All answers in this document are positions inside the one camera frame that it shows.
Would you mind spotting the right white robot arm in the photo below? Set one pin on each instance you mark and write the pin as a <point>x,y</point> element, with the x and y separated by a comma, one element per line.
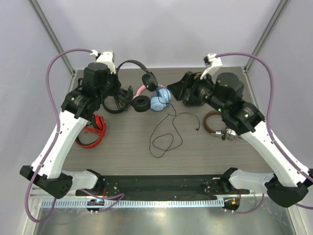
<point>287,184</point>

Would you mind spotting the black wired on-ear headphones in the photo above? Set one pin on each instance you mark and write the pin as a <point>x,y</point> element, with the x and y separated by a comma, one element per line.
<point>141,103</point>

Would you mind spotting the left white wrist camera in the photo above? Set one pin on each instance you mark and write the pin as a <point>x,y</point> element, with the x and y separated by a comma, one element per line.
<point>105,57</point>

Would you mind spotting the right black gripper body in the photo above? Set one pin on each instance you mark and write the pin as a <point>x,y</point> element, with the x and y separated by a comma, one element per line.
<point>187,88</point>

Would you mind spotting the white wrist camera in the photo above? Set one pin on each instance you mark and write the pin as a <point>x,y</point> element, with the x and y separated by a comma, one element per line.
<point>105,57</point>
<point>213,63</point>

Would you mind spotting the red headphones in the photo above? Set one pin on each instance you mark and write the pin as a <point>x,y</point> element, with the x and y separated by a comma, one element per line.
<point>97,126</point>

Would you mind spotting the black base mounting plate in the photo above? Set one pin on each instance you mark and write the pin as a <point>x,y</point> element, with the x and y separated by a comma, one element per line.
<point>166,187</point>

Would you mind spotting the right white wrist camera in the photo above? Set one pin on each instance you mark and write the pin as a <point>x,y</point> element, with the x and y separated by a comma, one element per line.
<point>213,63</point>

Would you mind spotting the pink blue cat-ear headphones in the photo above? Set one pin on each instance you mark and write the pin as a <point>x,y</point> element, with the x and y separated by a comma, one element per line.
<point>160,99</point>

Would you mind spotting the slotted cable duct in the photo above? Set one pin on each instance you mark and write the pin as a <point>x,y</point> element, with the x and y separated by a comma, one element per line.
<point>97,203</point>

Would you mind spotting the brown leather headphones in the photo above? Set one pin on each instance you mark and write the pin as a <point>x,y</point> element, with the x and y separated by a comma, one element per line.
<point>224,134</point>

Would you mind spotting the aluminium rail front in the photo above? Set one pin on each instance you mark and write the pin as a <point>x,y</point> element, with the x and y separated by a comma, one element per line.
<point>39,193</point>

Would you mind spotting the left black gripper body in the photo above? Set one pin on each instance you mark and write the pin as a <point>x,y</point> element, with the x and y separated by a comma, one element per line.
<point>112,87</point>

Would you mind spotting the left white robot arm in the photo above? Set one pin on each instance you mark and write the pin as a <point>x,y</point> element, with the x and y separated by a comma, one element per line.
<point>46,171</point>

